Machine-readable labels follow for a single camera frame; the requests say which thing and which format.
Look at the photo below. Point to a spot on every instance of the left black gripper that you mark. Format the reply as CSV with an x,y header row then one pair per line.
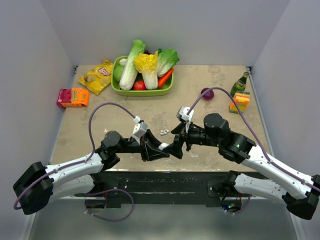
x,y
152,154

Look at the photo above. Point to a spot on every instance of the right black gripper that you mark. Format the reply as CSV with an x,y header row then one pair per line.
x,y
175,148

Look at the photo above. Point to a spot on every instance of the white gold-rimmed charging case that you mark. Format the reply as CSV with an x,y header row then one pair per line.
x,y
162,146

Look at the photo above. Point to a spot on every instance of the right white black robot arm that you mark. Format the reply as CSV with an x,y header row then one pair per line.
x,y
298,191

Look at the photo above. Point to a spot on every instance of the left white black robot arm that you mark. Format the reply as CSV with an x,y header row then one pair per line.
x,y
40,183

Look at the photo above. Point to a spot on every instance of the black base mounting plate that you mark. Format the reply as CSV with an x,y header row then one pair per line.
x,y
209,189

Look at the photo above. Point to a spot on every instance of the purple red onion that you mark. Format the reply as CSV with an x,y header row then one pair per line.
x,y
207,94

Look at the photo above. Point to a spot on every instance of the orange carrot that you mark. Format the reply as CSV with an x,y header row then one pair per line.
x,y
162,80

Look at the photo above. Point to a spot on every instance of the red tomato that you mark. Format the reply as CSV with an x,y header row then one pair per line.
x,y
139,85

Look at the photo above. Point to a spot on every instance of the green plastic basket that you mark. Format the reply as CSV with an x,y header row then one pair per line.
x,y
143,93

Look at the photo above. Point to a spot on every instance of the tall napa cabbage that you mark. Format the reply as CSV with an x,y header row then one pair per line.
x,y
129,72

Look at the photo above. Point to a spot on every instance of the orange sponge pack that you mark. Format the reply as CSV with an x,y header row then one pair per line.
x,y
242,98

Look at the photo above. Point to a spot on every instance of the green leaf lettuce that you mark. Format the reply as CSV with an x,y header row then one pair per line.
x,y
166,60

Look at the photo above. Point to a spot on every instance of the yellow napa cabbage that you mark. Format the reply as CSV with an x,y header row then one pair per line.
x,y
146,65

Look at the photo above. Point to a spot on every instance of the round green cabbage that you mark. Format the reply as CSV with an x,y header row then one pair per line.
x,y
117,72

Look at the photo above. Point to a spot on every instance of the green Perrier bottle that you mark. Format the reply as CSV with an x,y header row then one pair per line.
x,y
240,84

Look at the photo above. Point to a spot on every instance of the yellow Lays chips bag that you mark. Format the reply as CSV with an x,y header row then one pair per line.
x,y
99,78

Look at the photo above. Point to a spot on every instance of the pink orange snack box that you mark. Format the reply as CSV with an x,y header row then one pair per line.
x,y
73,97

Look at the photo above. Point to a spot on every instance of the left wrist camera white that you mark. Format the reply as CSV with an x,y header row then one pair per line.
x,y
140,128

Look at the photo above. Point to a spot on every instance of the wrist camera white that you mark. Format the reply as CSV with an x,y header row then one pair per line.
x,y
140,128
185,115

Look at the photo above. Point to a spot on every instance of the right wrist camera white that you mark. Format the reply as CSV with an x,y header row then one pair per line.
x,y
185,115

